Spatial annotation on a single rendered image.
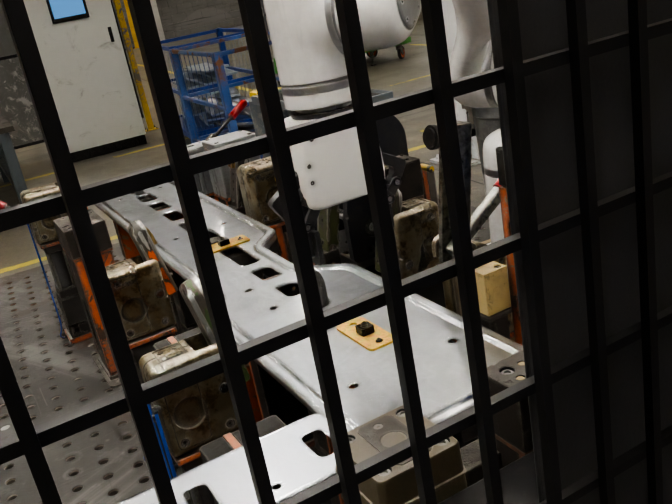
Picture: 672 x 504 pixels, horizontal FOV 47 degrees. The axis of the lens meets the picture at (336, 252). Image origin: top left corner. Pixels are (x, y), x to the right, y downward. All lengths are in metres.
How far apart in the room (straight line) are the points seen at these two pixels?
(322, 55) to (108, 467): 0.85
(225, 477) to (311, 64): 0.40
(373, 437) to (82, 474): 0.84
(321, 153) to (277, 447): 0.30
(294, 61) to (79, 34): 7.21
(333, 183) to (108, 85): 7.24
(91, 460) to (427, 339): 0.73
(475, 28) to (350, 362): 0.65
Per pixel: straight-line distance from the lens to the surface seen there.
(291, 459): 0.74
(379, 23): 0.75
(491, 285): 0.88
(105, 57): 8.00
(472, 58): 1.37
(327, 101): 0.79
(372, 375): 0.84
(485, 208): 0.97
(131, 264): 1.21
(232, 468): 0.75
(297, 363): 0.89
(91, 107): 8.01
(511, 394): 0.27
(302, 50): 0.79
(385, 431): 0.64
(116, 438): 1.47
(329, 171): 0.82
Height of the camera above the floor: 1.42
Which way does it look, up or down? 21 degrees down
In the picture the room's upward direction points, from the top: 11 degrees counter-clockwise
